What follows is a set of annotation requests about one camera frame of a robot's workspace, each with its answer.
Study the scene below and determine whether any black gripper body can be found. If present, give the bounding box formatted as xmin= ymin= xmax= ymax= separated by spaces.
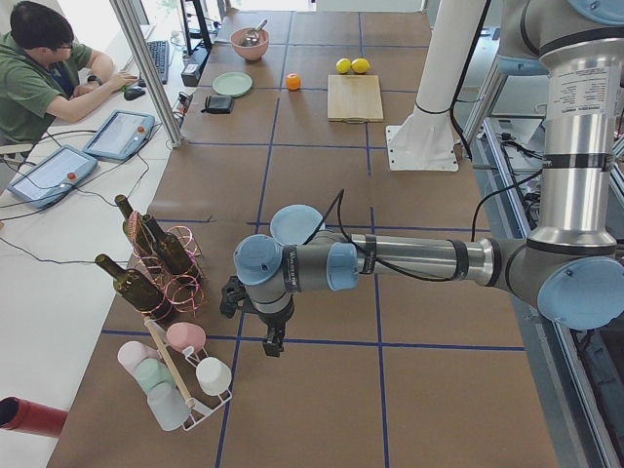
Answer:
xmin=219 ymin=276 xmax=294 ymax=342

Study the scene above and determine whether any light blue plate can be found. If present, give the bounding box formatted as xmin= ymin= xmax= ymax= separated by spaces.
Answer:
xmin=269 ymin=204 xmax=326 ymax=245

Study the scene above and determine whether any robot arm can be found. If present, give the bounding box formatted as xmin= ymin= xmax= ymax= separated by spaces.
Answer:
xmin=219 ymin=1 xmax=623 ymax=357

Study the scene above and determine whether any light green plate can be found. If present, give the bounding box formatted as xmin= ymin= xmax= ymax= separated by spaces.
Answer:
xmin=212 ymin=72 xmax=254 ymax=98

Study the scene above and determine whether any white cup right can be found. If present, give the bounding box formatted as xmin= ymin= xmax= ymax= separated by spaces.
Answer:
xmin=196 ymin=357 xmax=232 ymax=396

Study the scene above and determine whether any pink cup top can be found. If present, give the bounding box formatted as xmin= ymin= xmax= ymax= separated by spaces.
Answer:
xmin=166 ymin=322 xmax=207 ymax=353

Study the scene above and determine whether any dark wine bottle middle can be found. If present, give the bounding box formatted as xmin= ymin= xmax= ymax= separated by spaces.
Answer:
xmin=141 ymin=214 xmax=201 ymax=284

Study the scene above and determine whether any dark wine bottle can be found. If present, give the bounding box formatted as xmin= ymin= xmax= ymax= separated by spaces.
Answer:
xmin=114 ymin=194 xmax=152 ymax=257
xmin=95 ymin=253 xmax=175 ymax=324
xmin=141 ymin=214 xmax=201 ymax=284

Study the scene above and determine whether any dark wine bottle front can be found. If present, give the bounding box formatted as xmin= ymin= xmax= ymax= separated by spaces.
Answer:
xmin=95 ymin=253 xmax=175 ymax=324

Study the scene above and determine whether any mint green cup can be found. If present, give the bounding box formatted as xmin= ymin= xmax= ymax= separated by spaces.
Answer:
xmin=132 ymin=358 xmax=175 ymax=394

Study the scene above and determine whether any pale pink cup left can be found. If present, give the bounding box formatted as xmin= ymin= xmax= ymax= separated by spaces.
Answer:
xmin=117 ymin=340 xmax=160 ymax=376

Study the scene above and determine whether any dark wine bottle back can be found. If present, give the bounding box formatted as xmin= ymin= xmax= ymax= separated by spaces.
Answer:
xmin=114 ymin=194 xmax=152 ymax=257

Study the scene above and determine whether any light grey cup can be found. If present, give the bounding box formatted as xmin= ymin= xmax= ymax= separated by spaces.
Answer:
xmin=146 ymin=382 xmax=190 ymax=431

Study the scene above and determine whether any dark grey folded cloth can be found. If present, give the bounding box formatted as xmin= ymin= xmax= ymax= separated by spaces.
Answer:
xmin=201 ymin=95 xmax=234 ymax=114

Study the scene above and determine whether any far teach pendant tablet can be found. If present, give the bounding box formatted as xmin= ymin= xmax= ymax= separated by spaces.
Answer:
xmin=83 ymin=110 xmax=155 ymax=162

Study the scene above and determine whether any teach pendant tablet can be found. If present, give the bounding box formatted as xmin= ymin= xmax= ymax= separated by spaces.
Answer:
xmin=83 ymin=110 xmax=155 ymax=162
xmin=8 ymin=145 xmax=98 ymax=208

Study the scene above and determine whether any near teach pendant tablet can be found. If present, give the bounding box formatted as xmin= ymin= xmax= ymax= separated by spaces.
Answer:
xmin=8 ymin=145 xmax=98 ymax=208

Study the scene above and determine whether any orange mandarin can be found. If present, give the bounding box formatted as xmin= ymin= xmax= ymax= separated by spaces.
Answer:
xmin=285 ymin=73 xmax=302 ymax=92

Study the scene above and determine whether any black computer mouse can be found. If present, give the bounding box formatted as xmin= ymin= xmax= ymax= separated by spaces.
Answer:
xmin=123 ymin=87 xmax=145 ymax=101

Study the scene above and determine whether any bamboo cutting board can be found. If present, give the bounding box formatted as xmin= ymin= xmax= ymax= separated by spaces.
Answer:
xmin=327 ymin=75 xmax=384 ymax=122

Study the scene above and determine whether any red cylinder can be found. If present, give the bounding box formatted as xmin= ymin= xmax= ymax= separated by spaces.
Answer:
xmin=1 ymin=397 xmax=68 ymax=438

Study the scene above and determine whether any pink bowl with ice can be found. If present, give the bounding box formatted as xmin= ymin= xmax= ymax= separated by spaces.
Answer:
xmin=230 ymin=27 xmax=269 ymax=61

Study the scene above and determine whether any yellow lemon left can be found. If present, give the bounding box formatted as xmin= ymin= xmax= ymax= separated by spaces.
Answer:
xmin=335 ymin=58 xmax=352 ymax=75

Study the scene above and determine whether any yellow lemon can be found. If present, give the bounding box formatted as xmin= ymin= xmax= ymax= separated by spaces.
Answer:
xmin=351 ymin=58 xmax=371 ymax=74
xmin=335 ymin=58 xmax=352 ymax=75

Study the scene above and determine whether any black keyboard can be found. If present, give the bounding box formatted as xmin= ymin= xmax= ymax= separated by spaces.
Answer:
xmin=146 ymin=40 xmax=170 ymax=84

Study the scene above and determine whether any metal scoop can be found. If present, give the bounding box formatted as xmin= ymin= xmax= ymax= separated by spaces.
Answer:
xmin=239 ymin=19 xmax=268 ymax=47

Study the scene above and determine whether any yellow lemon right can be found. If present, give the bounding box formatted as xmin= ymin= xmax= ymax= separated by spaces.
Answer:
xmin=351 ymin=58 xmax=371 ymax=74

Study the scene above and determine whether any person in green shirt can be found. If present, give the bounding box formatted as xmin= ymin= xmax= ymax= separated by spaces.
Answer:
xmin=1 ymin=1 xmax=137 ymax=143

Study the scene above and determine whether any copper wire bottle rack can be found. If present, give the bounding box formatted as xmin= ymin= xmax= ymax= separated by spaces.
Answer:
xmin=133 ymin=221 xmax=207 ymax=320

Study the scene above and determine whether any white wire cup rack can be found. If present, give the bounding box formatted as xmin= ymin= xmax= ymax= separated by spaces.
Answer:
xmin=144 ymin=319 xmax=232 ymax=432

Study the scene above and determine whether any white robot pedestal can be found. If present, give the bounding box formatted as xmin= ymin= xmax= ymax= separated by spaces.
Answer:
xmin=386 ymin=0 xmax=489 ymax=172

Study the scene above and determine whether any aluminium frame post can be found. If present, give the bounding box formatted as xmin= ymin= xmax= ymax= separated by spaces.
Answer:
xmin=109 ymin=0 xmax=183 ymax=148

